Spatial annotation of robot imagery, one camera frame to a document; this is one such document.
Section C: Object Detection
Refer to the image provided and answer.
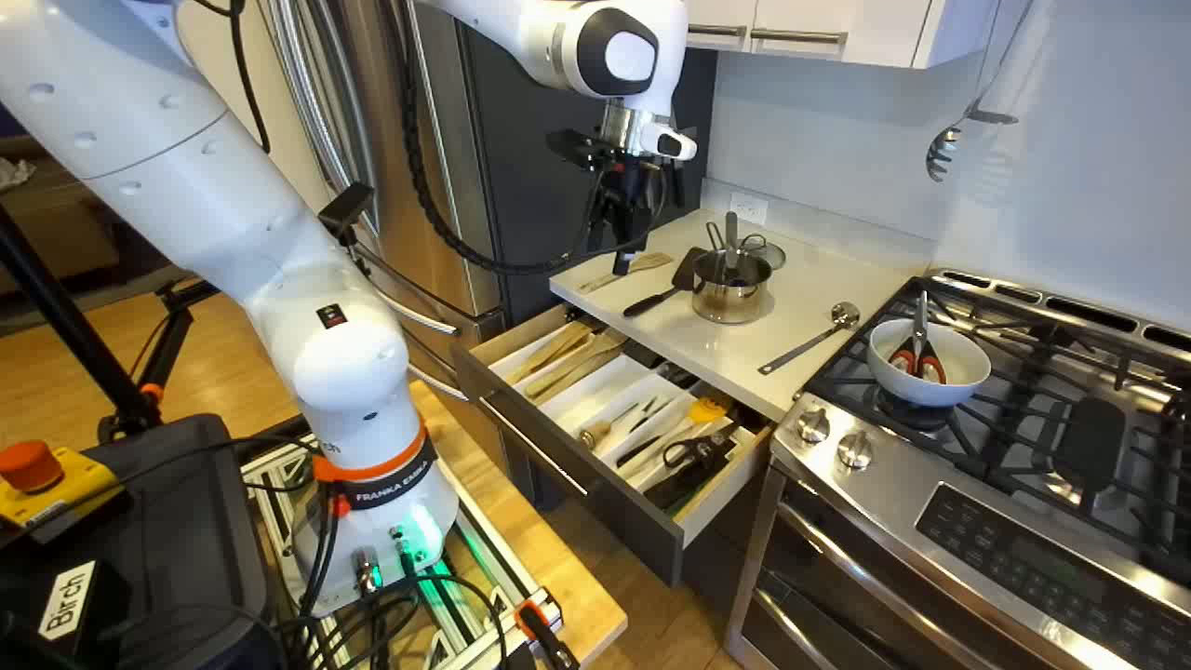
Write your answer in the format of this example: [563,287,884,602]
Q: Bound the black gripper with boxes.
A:
[583,153,667,280]

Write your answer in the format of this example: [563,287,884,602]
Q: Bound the black spatula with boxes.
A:
[616,243,716,324]

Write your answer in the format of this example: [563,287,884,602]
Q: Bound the white cutlery tray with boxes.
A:
[489,318,749,497]

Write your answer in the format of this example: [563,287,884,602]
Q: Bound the metal utensil in saucepan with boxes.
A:
[703,210,753,284]

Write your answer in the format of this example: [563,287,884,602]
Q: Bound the steel saucepan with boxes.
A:
[685,237,776,328]

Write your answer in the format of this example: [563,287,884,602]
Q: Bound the wooden turner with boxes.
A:
[510,319,595,382]

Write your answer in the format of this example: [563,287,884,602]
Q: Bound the light wooden spoon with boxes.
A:
[523,330,624,403]

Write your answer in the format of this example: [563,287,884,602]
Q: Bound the yellow smiley utensil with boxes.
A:
[685,396,738,434]

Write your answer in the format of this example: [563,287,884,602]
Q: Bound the long metal ladle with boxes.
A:
[754,299,862,378]

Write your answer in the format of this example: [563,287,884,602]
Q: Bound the stainless steel refrigerator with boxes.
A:
[172,0,723,377]

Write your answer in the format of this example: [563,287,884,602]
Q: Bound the wooden kitchen drawer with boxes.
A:
[455,300,774,588]

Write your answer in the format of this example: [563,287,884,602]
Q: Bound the white upper cabinets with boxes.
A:
[682,0,1001,76]

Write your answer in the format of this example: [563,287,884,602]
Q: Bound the hanging metal slotted spoon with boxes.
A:
[923,117,975,186]

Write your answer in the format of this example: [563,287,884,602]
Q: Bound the stainless steel gas range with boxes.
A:
[723,267,1191,670]

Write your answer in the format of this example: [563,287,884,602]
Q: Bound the white bowl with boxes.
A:
[862,314,999,413]

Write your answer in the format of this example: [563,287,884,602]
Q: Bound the black tripod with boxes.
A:
[0,202,202,442]

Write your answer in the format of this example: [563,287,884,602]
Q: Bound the black equipment case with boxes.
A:
[0,413,270,670]

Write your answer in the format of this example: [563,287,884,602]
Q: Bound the red emergency stop button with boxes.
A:
[0,434,123,537]

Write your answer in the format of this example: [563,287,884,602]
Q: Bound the black corrugated cable conduit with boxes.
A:
[392,0,563,280]

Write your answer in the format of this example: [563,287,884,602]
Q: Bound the black-handled kitchen tools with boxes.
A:
[640,433,738,511]

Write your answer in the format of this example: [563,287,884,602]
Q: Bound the red-handled scissors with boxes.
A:
[884,287,953,387]

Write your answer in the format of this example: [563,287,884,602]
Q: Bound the wooden robot mount table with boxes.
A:
[237,378,633,670]

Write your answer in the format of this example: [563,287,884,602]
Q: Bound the black base cable bundle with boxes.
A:
[264,495,573,670]

